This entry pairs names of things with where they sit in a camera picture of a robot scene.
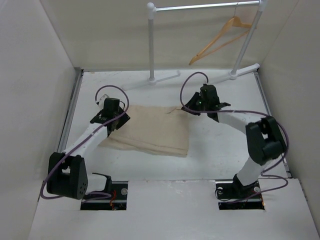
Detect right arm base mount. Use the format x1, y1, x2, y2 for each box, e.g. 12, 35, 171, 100
214, 180, 265, 211

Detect beige trousers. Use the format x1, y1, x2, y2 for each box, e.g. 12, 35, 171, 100
99, 105, 190, 157

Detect wooden clothes hanger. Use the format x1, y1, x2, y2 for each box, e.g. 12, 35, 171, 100
188, 2, 253, 66

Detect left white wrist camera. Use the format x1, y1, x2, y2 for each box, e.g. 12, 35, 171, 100
96, 94, 109, 110

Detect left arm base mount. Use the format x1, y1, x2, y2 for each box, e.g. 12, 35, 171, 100
80, 181, 129, 211

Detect white clothes rack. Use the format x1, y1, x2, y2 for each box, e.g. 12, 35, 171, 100
121, 0, 267, 91

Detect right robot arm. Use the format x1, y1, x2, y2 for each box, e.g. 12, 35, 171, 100
181, 84, 288, 198

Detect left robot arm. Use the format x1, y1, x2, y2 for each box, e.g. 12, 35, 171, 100
40, 97, 130, 200

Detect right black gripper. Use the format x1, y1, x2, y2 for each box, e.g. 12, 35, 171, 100
181, 92, 209, 117

